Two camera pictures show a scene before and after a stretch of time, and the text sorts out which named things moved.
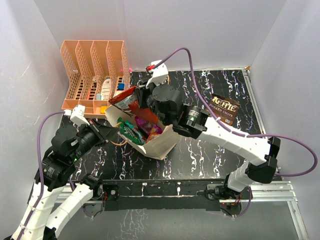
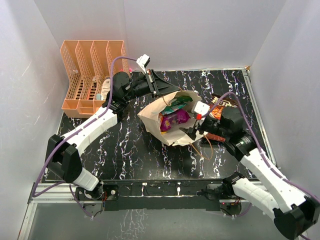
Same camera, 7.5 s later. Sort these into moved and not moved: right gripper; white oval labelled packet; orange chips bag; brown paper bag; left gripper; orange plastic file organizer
Moved: right gripper; left gripper; brown paper bag; orange chips bag
Not moved: orange plastic file organizer; white oval labelled packet
